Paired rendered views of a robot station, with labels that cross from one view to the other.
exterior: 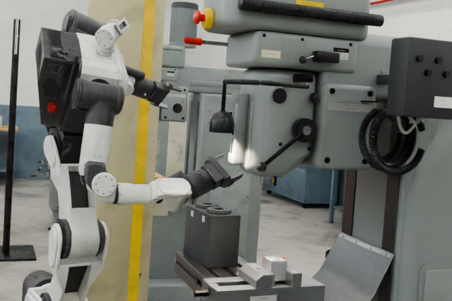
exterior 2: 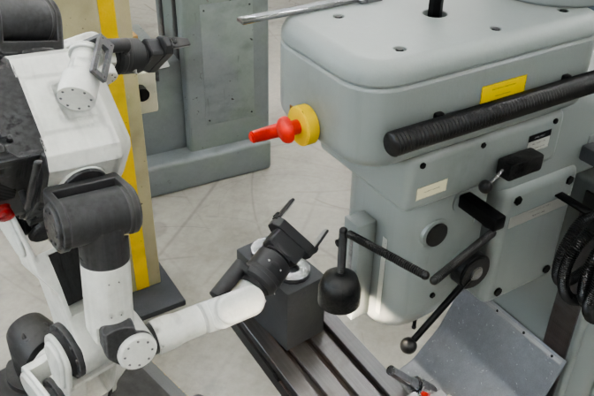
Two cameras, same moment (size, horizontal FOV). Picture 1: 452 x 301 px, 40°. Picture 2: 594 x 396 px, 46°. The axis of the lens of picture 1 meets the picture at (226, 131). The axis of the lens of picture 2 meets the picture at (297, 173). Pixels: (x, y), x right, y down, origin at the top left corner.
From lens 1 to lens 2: 121 cm
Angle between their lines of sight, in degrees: 31
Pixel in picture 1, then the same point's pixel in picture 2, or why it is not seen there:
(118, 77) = (116, 155)
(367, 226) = (518, 299)
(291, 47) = (465, 164)
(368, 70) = (571, 143)
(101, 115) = (109, 255)
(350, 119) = (536, 227)
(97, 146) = (113, 302)
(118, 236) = not seen: hidden behind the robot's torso
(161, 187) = (222, 316)
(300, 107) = (464, 235)
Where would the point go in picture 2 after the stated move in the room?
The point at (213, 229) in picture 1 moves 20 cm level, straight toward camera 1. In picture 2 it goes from (291, 308) to (308, 371)
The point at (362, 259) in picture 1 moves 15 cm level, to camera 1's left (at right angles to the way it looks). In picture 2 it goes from (511, 345) to (450, 353)
